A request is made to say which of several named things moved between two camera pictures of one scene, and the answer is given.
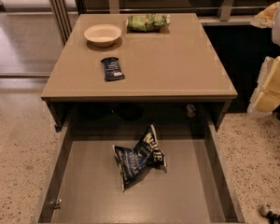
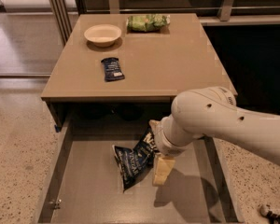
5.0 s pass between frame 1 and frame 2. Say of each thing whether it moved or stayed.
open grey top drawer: stayed
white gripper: moved
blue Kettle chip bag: stayed
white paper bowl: stayed
